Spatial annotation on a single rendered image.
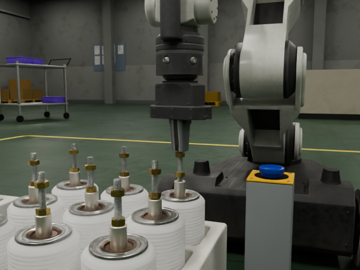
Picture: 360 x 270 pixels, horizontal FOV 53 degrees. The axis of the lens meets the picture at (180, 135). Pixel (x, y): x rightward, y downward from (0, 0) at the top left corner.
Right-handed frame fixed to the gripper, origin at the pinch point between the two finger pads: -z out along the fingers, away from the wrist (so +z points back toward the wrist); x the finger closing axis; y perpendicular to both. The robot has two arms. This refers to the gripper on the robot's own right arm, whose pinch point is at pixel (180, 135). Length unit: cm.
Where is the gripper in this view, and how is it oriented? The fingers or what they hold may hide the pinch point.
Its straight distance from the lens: 66.8
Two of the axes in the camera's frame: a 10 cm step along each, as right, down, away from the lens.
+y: -5.3, 1.1, -8.4
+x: -8.5, -0.7, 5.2
